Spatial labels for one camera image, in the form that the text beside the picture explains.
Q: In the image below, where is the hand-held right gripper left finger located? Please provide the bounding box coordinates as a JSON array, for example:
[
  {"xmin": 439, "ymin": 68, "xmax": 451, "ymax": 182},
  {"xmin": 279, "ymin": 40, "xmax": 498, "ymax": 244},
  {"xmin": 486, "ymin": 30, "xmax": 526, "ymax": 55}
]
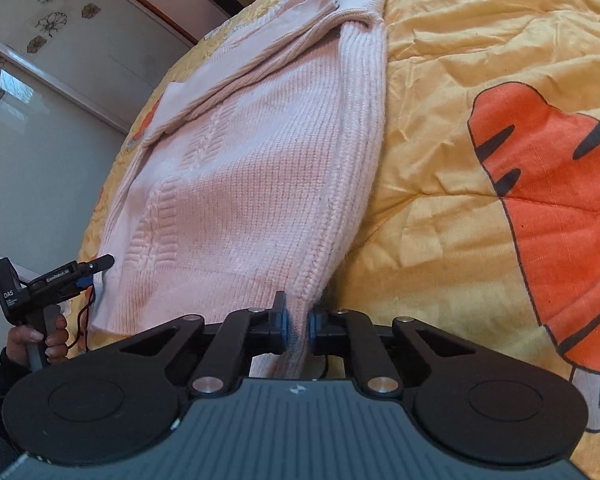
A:
[{"xmin": 120, "ymin": 291, "xmax": 291, "ymax": 396}]

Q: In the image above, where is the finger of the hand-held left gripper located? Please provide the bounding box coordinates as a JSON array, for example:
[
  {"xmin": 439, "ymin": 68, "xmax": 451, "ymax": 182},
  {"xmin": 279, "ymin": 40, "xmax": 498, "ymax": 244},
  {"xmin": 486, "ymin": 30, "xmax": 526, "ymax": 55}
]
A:
[{"xmin": 76, "ymin": 254, "xmax": 116, "ymax": 292}]

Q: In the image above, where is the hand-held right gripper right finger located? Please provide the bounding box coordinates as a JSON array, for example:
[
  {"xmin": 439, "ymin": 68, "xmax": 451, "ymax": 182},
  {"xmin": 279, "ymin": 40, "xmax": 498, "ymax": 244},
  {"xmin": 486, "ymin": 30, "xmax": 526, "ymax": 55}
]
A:
[{"xmin": 307, "ymin": 306, "xmax": 482, "ymax": 397}]

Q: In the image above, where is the pink knitted sweater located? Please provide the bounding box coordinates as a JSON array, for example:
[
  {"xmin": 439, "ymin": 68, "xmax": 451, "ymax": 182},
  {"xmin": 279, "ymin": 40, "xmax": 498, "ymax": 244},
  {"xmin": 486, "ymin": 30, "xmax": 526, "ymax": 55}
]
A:
[{"xmin": 87, "ymin": 0, "xmax": 389, "ymax": 382}]

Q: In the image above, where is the person's left hand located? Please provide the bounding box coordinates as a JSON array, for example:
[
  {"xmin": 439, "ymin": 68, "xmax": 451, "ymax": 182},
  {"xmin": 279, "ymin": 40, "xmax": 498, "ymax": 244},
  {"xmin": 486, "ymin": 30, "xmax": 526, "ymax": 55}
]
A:
[{"xmin": 6, "ymin": 316, "xmax": 70, "ymax": 367}]

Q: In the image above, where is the wardrobe door with flower decals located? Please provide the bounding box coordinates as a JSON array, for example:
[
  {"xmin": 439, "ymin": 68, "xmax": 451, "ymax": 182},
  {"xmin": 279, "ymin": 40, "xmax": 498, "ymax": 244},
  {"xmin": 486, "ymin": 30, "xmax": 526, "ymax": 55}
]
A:
[{"xmin": 0, "ymin": 0, "xmax": 193, "ymax": 376}]

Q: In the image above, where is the yellow printed bedsheet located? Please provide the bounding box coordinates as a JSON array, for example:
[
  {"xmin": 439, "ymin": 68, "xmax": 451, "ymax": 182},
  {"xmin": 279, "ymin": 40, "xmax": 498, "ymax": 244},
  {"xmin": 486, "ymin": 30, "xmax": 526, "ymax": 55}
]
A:
[{"xmin": 77, "ymin": 0, "xmax": 600, "ymax": 480}]

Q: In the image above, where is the thin red black cable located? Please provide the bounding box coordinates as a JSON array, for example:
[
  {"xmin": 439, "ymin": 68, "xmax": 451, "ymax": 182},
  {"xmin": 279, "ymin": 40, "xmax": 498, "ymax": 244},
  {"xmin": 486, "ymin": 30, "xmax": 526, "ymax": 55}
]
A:
[{"xmin": 66, "ymin": 284, "xmax": 99, "ymax": 357}]

